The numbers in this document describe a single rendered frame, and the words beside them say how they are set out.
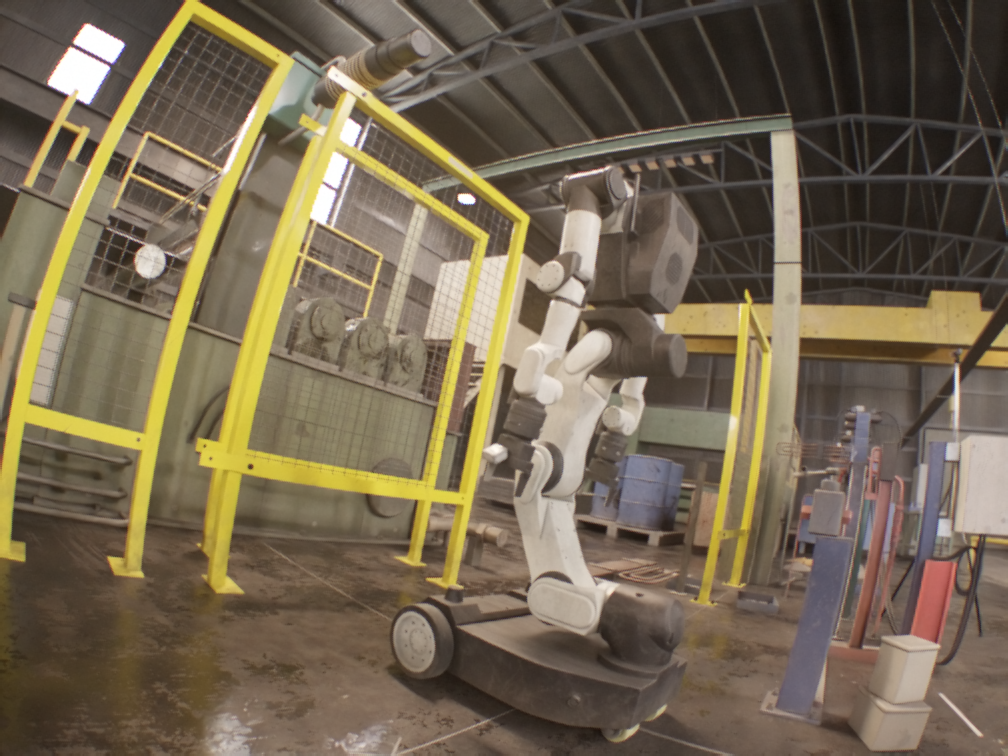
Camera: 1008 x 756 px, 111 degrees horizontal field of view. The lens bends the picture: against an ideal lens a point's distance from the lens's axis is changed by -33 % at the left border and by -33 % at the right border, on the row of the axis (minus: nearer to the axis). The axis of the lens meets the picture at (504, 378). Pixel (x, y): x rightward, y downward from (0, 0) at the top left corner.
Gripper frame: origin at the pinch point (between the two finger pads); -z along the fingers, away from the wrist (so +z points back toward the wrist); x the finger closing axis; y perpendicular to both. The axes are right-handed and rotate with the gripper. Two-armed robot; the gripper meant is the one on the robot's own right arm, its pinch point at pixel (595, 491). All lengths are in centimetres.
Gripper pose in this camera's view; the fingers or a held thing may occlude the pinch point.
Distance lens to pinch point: 161.5
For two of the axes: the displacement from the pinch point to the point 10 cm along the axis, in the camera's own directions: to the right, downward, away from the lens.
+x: -7.0, -2.3, 6.8
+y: -6.3, -2.5, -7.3
